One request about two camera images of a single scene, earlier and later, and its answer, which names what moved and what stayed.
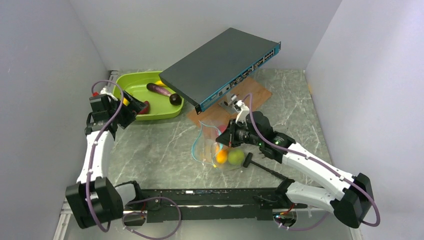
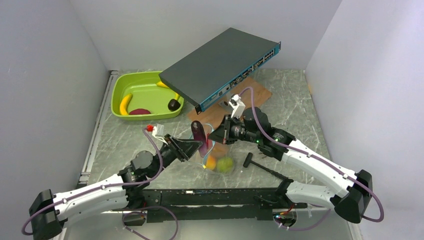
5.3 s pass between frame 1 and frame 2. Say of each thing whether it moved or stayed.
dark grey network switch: stayed
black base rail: stayed
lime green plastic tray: stayed
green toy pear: moved
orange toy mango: moved
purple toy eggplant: moved
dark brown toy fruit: moved
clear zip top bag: moved
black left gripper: moved
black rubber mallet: stayed
